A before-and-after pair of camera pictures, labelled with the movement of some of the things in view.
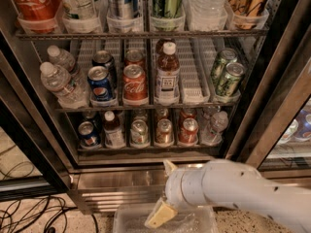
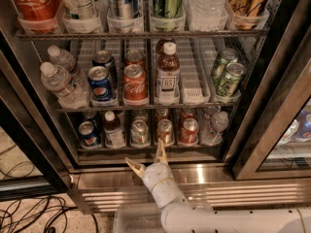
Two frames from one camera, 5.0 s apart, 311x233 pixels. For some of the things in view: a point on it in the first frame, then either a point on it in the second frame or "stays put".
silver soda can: x=139 y=135 stays put
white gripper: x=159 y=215 → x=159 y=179
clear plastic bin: x=132 y=217 stays put
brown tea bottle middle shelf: x=167 y=73 stays put
